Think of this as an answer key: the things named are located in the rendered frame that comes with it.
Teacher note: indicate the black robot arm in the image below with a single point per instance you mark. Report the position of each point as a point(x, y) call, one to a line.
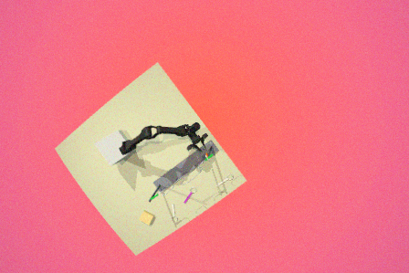
point(146, 133)

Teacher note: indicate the tan flat block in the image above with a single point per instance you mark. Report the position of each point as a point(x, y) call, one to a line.
point(146, 217)

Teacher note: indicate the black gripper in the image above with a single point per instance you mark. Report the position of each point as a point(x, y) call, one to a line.
point(195, 146)

